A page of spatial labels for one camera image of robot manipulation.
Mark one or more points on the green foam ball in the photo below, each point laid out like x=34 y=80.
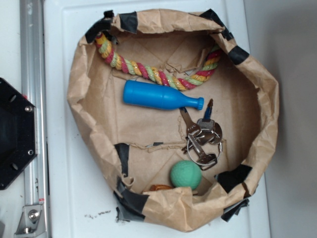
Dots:
x=186 y=174

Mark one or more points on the silver key bunch on ring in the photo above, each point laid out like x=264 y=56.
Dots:
x=200 y=133

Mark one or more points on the aluminium extrusion rail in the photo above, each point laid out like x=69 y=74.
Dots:
x=36 y=176

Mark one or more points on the brown paper bag container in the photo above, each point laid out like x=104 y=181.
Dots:
x=136 y=147

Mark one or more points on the white plastic tray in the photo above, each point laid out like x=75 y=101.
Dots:
x=82 y=204

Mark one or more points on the blue plastic bottle toy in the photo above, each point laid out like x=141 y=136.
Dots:
x=158 y=97

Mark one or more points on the metal corner bracket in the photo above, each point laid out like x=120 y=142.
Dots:
x=32 y=223

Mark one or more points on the orange object under bag rim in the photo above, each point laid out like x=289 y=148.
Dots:
x=157 y=187

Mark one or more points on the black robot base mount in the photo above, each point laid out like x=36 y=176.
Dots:
x=17 y=134

